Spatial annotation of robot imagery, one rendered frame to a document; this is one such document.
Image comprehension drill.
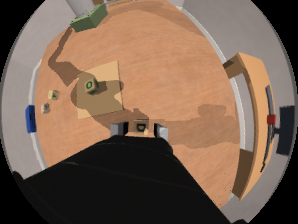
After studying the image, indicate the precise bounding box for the tan flat mat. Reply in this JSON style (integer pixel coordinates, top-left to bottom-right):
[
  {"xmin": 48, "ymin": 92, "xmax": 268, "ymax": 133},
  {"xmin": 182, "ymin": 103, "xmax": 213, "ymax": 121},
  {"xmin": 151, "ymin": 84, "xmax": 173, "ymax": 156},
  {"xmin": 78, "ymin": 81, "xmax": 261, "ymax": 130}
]
[{"xmin": 77, "ymin": 61, "xmax": 123, "ymax": 119}]

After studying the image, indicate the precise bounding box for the wooden letter block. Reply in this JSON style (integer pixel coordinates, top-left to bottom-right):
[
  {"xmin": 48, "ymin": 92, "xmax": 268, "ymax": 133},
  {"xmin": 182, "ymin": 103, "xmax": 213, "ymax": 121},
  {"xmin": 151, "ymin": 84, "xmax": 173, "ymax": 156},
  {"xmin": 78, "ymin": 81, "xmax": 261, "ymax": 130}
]
[
  {"xmin": 134, "ymin": 119, "xmax": 149, "ymax": 135},
  {"xmin": 84, "ymin": 78, "xmax": 100, "ymax": 95},
  {"xmin": 41, "ymin": 104, "xmax": 49, "ymax": 114},
  {"xmin": 48, "ymin": 90, "xmax": 58, "ymax": 100}
]

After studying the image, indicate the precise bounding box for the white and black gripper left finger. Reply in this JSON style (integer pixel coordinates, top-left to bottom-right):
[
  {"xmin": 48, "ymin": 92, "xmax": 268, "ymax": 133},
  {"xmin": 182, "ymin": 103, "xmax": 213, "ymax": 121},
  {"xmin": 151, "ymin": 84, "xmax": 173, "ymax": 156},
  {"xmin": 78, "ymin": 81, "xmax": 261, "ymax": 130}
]
[{"xmin": 110, "ymin": 121, "xmax": 129, "ymax": 137}]

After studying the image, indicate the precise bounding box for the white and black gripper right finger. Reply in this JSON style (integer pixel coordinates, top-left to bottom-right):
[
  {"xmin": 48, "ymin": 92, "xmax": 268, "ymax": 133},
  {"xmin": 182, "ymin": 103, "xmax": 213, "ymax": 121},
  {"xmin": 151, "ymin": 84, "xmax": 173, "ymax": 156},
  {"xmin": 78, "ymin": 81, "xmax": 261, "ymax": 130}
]
[{"xmin": 154, "ymin": 123, "xmax": 168, "ymax": 141}]

